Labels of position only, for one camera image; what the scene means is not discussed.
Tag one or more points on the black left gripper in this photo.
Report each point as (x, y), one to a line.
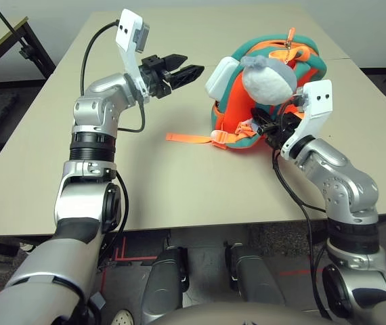
(154, 76)

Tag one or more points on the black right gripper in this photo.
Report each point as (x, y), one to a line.
(286, 125)

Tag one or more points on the orange and teal backpack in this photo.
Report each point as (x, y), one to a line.
(233, 118)

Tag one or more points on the white pencil case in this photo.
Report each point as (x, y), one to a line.
(220, 78)

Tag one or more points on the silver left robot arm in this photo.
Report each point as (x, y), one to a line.
(91, 111)

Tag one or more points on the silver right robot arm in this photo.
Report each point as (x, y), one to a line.
(345, 189)

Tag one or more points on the grey and white plush pendant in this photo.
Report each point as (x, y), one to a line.
(267, 84)

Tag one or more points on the grey robot right leg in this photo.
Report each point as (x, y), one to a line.
(257, 277)

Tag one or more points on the grey robot leg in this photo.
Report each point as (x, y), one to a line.
(257, 277)
(164, 287)

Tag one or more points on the black stand pole with clamp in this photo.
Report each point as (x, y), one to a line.
(27, 51)

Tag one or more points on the grey robot left leg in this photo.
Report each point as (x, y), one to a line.
(164, 287)

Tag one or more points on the grey robot torso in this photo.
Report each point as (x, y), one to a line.
(240, 316)

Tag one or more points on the white perforated shoe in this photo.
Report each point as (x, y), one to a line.
(123, 317)

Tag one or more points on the small grey-blue block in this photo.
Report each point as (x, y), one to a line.
(98, 300)

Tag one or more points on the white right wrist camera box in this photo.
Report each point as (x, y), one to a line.
(318, 101)

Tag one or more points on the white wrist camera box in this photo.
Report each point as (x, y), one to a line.
(318, 101)
(127, 30)

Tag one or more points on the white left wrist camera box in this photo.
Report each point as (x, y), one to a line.
(127, 30)

